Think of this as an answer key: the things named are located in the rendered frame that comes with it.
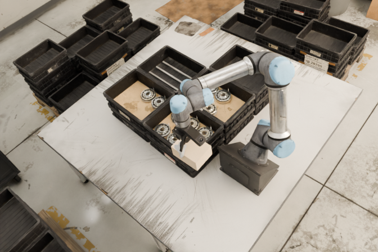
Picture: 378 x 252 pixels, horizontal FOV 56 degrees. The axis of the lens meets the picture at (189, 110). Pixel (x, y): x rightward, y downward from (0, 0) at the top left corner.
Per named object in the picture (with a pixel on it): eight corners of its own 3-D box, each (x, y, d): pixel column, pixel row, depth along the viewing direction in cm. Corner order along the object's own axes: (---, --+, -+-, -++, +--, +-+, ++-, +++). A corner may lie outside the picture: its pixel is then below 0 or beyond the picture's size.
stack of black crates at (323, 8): (327, 34, 361) (336, -6, 326) (310, 52, 346) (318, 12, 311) (289, 20, 381) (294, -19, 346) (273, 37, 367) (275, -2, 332)
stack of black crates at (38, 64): (66, 71, 370) (48, 37, 335) (83, 83, 355) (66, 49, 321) (34, 95, 352) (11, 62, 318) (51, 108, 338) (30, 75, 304)
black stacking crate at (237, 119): (255, 107, 225) (256, 95, 217) (225, 136, 214) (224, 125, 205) (208, 80, 245) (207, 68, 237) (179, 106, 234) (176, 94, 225)
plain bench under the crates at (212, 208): (341, 146, 292) (363, 89, 239) (225, 319, 224) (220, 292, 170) (193, 71, 369) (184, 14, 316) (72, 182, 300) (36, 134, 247)
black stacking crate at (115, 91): (178, 106, 234) (175, 94, 225) (145, 134, 222) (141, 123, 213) (139, 80, 254) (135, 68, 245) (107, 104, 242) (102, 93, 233)
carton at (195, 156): (212, 153, 179) (211, 145, 174) (197, 170, 174) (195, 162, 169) (188, 139, 187) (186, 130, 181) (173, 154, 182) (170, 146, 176)
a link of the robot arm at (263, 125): (263, 139, 205) (273, 118, 201) (275, 150, 194) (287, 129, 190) (246, 135, 200) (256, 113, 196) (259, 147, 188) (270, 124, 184)
